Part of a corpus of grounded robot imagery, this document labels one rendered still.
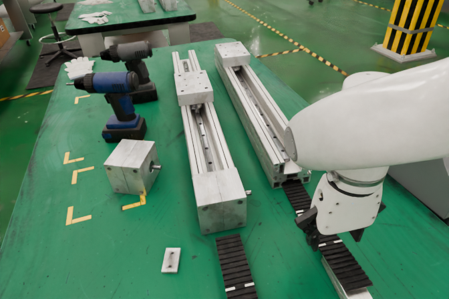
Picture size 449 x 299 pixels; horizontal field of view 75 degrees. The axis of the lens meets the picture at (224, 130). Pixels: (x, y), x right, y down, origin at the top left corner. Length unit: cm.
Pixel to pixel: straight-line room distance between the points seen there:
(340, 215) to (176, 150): 52
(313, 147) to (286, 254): 35
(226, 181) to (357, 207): 26
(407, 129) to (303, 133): 11
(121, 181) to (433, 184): 71
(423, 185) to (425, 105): 52
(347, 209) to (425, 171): 32
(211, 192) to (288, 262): 20
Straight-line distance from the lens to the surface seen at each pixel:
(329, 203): 48
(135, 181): 74
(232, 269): 59
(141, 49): 107
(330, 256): 62
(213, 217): 63
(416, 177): 81
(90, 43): 241
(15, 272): 76
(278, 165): 70
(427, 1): 379
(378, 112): 30
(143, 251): 67
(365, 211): 53
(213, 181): 63
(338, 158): 32
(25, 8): 587
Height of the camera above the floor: 133
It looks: 36 degrees down
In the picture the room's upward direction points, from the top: 3 degrees counter-clockwise
